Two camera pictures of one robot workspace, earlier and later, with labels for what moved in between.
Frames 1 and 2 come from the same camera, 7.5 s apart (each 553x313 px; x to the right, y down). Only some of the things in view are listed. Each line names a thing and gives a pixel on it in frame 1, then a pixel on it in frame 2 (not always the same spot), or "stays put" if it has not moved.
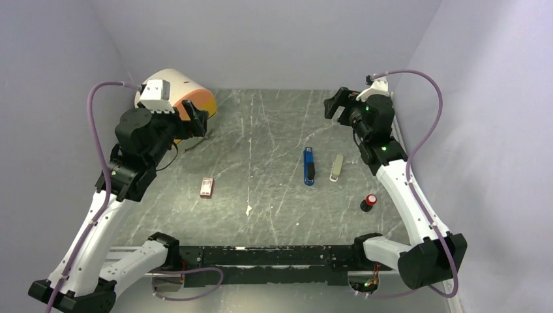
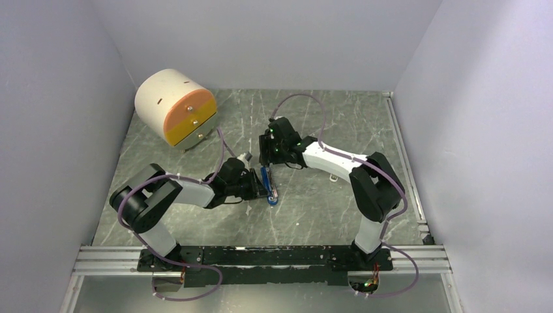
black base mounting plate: [280, 265] stays put
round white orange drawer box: [182, 87] stays put
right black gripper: [343, 97] → [266, 142]
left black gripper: [195, 127] → [256, 189]
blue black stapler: [309, 166] → [269, 185]
